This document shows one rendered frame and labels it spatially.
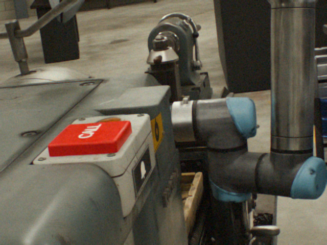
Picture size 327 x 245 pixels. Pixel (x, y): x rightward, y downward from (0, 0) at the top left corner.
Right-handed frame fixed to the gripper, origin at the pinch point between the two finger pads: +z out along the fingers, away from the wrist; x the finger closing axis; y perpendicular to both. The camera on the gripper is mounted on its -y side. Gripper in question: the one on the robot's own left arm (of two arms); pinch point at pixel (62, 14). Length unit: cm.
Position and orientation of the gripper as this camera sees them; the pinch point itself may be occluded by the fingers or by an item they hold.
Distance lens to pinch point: 97.9
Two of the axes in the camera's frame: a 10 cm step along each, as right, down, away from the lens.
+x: -9.6, -2.5, 1.1
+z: -2.0, 9.2, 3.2
